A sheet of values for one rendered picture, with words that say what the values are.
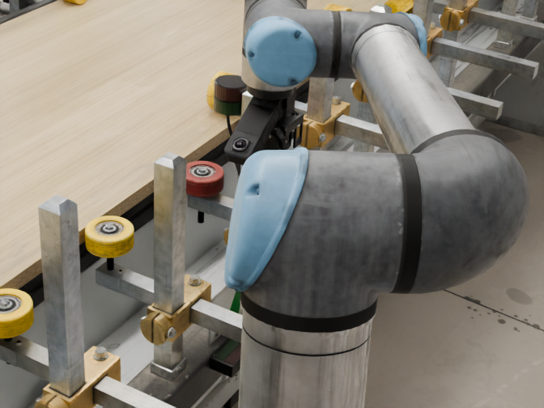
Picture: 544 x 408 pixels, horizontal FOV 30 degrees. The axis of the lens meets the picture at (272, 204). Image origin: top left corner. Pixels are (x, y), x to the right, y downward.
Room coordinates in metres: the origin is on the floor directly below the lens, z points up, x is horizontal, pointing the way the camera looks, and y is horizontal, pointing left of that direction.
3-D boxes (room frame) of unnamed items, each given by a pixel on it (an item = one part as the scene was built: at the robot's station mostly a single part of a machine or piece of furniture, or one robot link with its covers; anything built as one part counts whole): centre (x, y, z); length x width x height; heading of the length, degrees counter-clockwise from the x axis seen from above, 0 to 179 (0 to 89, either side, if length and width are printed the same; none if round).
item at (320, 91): (1.74, -0.08, 0.88); 0.03 x 0.03 x 0.48; 63
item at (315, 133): (1.76, -0.09, 0.95); 0.13 x 0.06 x 0.05; 153
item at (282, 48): (1.28, 0.00, 1.31); 0.12 x 0.12 x 0.09; 4
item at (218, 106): (1.54, 0.08, 1.08); 0.06 x 0.06 x 0.02
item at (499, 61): (2.22, -0.34, 0.95); 0.50 x 0.04 x 0.04; 63
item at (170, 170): (1.30, 0.15, 0.87); 0.03 x 0.03 x 0.48; 63
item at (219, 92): (1.54, 0.08, 1.11); 0.06 x 0.06 x 0.02
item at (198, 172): (1.62, 0.13, 0.85); 0.08 x 0.08 x 0.11
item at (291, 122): (1.40, 0.01, 1.13); 0.09 x 0.08 x 0.12; 153
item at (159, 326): (1.32, 0.14, 0.81); 0.13 x 0.06 x 0.05; 153
